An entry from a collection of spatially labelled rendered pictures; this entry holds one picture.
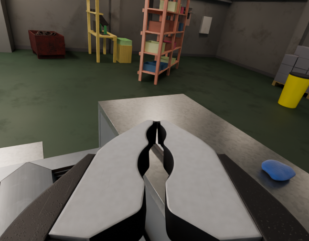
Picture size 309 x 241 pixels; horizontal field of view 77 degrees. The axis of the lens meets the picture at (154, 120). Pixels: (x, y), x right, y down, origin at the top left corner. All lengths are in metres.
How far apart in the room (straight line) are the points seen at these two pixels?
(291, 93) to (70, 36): 6.83
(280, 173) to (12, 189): 1.00
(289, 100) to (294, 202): 4.70
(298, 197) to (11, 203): 0.99
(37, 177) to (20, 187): 0.07
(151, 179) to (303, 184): 0.55
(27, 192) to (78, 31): 7.20
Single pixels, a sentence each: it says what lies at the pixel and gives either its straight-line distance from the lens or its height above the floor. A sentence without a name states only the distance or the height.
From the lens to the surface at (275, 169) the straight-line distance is 0.85.
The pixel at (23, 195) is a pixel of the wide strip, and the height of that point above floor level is 0.87.
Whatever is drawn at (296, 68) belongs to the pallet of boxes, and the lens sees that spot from 7.02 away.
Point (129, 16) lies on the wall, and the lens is 8.18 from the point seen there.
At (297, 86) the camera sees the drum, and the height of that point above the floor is 0.51.
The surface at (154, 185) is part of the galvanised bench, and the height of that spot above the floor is 1.05.
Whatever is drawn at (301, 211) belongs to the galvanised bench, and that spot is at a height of 1.05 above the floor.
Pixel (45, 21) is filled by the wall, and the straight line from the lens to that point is 7.81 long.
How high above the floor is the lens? 1.52
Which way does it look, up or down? 29 degrees down
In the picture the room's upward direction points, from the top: 8 degrees clockwise
